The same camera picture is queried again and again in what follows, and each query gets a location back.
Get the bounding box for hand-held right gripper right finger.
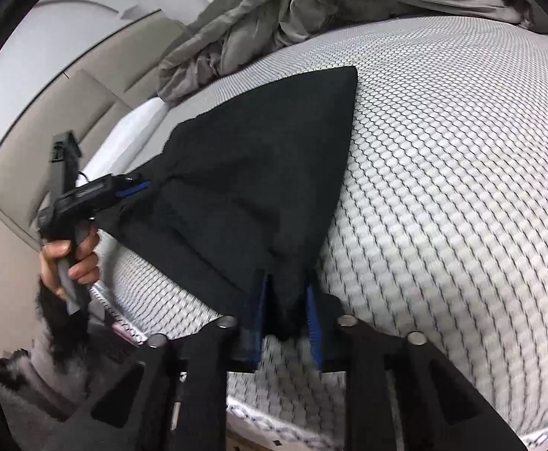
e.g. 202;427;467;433
303;276;529;451

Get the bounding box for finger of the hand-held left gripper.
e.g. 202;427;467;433
114;175;155;201

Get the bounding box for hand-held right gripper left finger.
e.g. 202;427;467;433
69;276;268;451

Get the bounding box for black pants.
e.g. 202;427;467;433
98;66;359;342

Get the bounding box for person's left forearm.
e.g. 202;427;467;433
0;282;115;421

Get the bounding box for person's left hand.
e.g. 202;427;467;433
39;224;102;300

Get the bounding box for white pillow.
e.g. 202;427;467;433
83;98;171;189

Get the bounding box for beige padded headboard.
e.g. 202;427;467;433
0;9;191;257

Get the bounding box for honeycomb patterned mattress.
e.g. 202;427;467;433
86;14;548;451

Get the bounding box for grey crumpled blanket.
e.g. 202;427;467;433
156;0;548;104

